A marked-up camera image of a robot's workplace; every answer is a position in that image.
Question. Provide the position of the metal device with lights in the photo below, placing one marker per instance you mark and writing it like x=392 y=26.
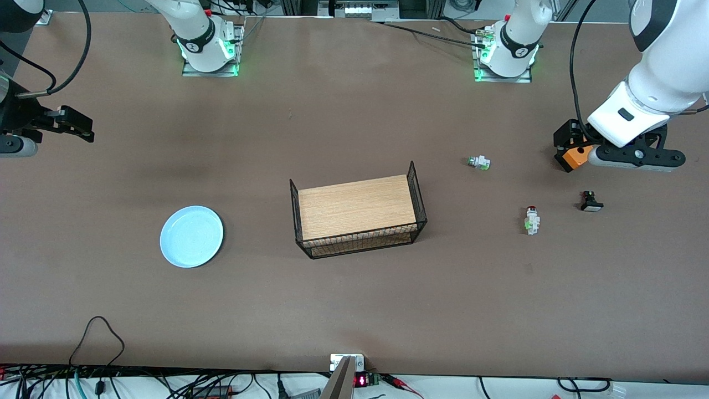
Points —
x=357 y=10

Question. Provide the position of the orange button enclosure box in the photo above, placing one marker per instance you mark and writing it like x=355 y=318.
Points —
x=576 y=159

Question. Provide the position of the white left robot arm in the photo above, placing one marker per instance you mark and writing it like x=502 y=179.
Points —
x=664 y=83

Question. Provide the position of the white mounting plate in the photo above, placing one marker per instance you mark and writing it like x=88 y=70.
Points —
x=360 y=363

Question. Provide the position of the light blue round plate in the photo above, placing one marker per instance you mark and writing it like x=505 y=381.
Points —
x=191 y=237

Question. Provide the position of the green push button switch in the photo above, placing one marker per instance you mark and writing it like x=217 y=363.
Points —
x=481 y=162

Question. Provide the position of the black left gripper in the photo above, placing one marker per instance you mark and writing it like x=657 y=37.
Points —
x=566 y=134

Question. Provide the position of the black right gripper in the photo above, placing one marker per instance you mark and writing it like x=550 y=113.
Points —
x=16 y=113

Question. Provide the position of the red LED display module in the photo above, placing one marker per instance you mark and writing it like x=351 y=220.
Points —
x=361 y=380

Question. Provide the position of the aluminium frame profile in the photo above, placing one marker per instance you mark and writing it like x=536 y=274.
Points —
x=44 y=18

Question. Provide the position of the red push button switch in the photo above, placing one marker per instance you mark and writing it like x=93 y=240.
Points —
x=533 y=223

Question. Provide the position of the red clip lead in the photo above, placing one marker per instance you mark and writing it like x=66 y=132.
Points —
x=394 y=379

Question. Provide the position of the black white push button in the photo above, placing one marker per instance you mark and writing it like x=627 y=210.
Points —
x=590 y=205

